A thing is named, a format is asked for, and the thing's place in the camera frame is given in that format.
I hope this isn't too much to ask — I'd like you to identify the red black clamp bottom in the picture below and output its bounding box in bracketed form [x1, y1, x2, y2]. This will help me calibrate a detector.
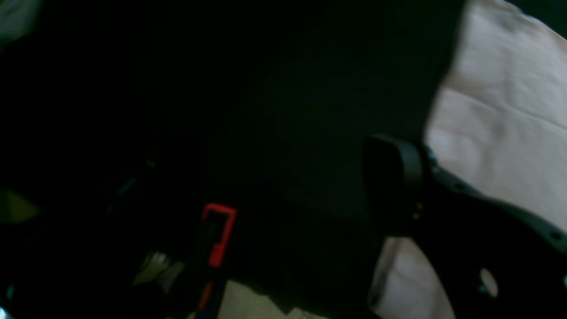
[195, 202, 237, 319]

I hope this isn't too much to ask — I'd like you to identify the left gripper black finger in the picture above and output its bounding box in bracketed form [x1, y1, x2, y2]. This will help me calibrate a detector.
[362, 135, 567, 319]

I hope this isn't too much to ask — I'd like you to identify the pink T-shirt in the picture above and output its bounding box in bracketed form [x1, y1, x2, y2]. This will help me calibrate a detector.
[368, 0, 567, 319]

